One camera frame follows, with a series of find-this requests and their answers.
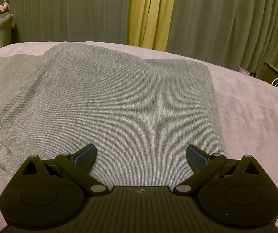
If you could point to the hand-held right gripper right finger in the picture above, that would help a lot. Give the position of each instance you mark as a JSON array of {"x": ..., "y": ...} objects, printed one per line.
[{"x": 196, "y": 157}]

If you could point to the black side table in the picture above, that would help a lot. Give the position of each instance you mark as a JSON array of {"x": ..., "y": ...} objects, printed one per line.
[{"x": 271, "y": 71}]

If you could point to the green curtain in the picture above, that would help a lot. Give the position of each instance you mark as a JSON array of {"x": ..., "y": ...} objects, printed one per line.
[
  {"x": 68, "y": 9},
  {"x": 226, "y": 21}
]

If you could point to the grey sweat pants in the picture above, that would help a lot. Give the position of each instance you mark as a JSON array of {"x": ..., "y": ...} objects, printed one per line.
[{"x": 105, "y": 102}]

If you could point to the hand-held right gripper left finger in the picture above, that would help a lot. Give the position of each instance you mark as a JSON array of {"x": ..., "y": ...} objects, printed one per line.
[{"x": 85, "y": 156}]

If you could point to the purple bed blanket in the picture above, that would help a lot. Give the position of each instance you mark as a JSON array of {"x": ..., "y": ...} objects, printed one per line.
[{"x": 255, "y": 126}]

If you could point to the red and blue packet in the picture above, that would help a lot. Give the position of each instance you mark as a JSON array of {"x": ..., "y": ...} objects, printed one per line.
[{"x": 244, "y": 70}]

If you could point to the yellow curtain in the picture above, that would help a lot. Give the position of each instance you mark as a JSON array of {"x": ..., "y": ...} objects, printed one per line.
[{"x": 151, "y": 14}]

